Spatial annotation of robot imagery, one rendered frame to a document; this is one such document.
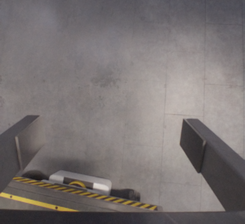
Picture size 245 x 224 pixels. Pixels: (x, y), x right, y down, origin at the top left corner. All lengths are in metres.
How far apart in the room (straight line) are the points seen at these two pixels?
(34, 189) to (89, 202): 0.19
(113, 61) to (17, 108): 0.58
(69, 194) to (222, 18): 1.05
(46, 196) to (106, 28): 0.82
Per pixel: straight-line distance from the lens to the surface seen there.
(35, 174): 0.95
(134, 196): 0.81
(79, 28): 1.08
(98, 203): 0.62
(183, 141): 0.16
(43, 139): 0.17
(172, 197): 0.95
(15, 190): 0.73
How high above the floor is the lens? 0.88
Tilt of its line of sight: 81 degrees down
